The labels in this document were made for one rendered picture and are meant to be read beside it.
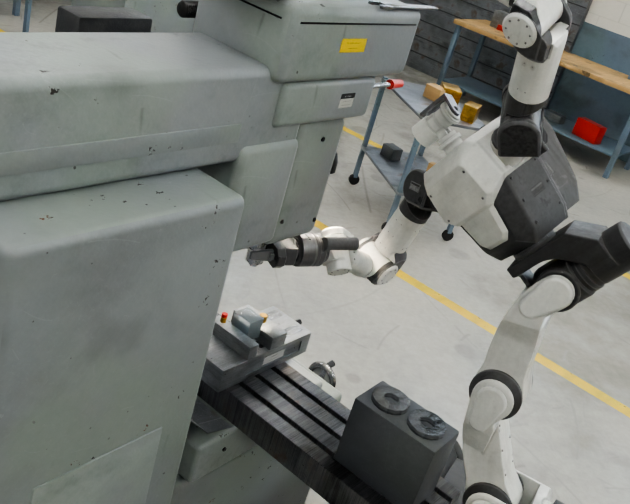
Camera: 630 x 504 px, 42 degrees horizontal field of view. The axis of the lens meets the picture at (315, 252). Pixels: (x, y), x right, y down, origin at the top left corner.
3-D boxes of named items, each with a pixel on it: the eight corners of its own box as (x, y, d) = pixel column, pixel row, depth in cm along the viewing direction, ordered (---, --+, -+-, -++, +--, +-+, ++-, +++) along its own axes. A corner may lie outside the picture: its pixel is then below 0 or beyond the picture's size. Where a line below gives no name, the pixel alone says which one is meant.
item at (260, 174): (203, 196, 198) (225, 96, 186) (275, 243, 186) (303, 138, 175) (142, 209, 183) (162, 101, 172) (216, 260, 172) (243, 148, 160)
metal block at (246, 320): (243, 325, 217) (248, 306, 214) (258, 336, 214) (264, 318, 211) (229, 330, 213) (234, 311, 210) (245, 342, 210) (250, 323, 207)
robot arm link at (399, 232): (370, 251, 248) (407, 197, 236) (397, 281, 243) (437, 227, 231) (346, 257, 240) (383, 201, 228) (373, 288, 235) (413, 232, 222)
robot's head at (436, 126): (437, 151, 211) (417, 124, 211) (467, 128, 205) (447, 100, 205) (428, 156, 205) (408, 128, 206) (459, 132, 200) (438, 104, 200)
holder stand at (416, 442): (360, 438, 202) (384, 375, 193) (434, 491, 192) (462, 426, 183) (332, 459, 193) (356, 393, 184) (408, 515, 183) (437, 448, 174)
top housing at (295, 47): (323, 39, 205) (340, -26, 198) (405, 77, 193) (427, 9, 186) (185, 40, 170) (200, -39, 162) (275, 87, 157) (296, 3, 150)
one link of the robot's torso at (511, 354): (520, 405, 229) (602, 272, 207) (503, 435, 214) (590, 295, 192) (473, 376, 233) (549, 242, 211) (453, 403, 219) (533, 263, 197)
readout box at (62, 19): (115, 91, 195) (128, 5, 186) (139, 106, 191) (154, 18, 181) (42, 96, 180) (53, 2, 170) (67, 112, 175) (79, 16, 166)
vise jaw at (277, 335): (245, 315, 224) (248, 303, 223) (284, 344, 217) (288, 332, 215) (230, 321, 220) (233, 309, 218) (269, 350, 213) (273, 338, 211)
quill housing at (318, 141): (258, 199, 213) (288, 83, 199) (317, 235, 203) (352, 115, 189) (206, 211, 198) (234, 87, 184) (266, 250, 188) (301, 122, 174)
